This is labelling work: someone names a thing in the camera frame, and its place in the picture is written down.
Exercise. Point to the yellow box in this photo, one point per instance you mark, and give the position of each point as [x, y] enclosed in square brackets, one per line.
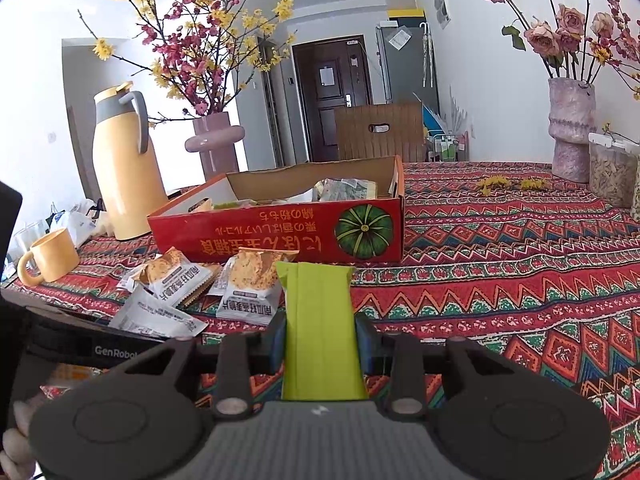
[405, 13]

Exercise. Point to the clear jar of seeds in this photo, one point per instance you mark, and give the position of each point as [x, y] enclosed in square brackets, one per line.
[612, 175]

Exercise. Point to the dark front door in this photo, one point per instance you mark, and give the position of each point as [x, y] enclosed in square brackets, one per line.
[312, 110]

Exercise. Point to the red cardboard box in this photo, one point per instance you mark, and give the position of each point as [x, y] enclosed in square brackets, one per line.
[280, 230]

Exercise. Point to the dried pink roses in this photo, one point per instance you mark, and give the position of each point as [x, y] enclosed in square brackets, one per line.
[542, 37]

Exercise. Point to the plain white snack packet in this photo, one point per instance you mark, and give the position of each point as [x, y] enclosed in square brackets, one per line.
[150, 317]

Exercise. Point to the wooden chair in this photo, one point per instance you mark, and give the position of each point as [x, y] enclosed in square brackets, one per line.
[360, 145]

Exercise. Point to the clear glass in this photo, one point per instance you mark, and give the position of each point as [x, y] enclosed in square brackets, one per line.
[27, 240]

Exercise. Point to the white plastic bag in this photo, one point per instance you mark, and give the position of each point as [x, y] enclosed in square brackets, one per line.
[75, 222]

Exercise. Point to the grey refrigerator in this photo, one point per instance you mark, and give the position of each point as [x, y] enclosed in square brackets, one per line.
[400, 70]

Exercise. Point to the pile of snack packets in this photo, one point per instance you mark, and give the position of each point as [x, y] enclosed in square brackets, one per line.
[340, 190]

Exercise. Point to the fallen yellow flowers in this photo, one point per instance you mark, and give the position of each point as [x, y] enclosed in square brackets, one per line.
[492, 182]

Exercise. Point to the white crisp packet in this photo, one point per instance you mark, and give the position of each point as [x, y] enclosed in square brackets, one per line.
[250, 285]
[175, 275]

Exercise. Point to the pink and yellow flower branches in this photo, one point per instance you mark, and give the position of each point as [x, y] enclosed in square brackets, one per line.
[200, 50]

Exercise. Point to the person's left hand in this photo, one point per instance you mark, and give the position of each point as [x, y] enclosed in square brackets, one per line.
[17, 440]

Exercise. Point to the orange snack packet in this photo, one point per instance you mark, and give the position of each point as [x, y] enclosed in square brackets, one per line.
[70, 377]

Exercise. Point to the green snack packet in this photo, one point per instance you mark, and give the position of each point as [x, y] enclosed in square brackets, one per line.
[320, 330]

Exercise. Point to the yellow thermos jug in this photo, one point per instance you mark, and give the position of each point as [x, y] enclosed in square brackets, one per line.
[125, 175]

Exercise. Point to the textured pale pink vase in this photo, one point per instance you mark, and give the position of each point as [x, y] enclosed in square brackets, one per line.
[570, 135]

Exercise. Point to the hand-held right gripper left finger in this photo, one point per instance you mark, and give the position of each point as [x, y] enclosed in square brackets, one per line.
[276, 350]

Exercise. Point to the pink glass vase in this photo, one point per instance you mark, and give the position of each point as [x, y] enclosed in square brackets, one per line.
[215, 150]

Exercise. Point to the yellow mug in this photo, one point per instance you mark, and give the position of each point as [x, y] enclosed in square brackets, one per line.
[55, 255]

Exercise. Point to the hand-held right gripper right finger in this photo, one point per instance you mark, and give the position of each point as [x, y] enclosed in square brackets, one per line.
[367, 347]

